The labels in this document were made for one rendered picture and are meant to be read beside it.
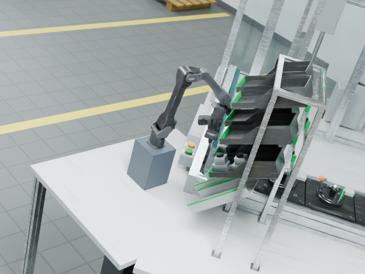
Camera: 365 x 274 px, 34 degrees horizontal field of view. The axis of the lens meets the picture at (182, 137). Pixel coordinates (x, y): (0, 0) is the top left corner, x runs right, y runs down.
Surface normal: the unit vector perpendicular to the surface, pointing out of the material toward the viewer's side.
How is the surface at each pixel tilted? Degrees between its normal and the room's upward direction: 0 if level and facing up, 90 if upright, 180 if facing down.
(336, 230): 90
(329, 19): 90
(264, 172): 90
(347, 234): 90
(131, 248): 0
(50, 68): 0
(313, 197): 0
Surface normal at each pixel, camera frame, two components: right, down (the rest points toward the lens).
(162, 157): 0.64, 0.53
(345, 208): 0.24, -0.83
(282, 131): -0.36, 0.41
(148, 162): -0.73, 0.19
